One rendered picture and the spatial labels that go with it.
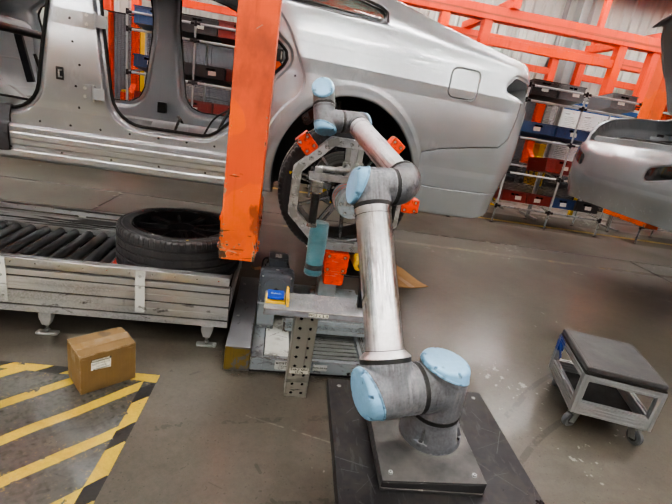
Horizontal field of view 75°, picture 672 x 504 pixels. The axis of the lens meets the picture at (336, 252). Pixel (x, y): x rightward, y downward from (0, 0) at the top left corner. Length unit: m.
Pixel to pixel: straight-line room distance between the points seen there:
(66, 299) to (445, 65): 2.22
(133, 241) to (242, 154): 0.77
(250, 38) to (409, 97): 0.97
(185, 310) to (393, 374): 1.31
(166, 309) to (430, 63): 1.84
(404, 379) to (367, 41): 1.76
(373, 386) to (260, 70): 1.29
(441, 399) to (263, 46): 1.43
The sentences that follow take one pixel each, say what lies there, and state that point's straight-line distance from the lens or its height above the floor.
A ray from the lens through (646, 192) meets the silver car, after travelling 4.00.
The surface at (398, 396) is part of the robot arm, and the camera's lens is 1.25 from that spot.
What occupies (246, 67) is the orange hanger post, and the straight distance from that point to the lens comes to 1.91.
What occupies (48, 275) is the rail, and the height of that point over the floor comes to 0.32.
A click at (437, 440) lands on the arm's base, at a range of 1.42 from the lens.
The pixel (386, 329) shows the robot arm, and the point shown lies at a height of 0.70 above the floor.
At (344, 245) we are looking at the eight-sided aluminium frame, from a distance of 2.16.
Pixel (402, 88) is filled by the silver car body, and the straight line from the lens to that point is 2.50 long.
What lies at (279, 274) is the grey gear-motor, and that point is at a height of 0.40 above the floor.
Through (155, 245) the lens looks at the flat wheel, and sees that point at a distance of 2.30.
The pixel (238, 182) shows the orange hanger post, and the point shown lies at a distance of 1.94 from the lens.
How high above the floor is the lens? 1.27
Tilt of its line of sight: 19 degrees down
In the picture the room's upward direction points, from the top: 10 degrees clockwise
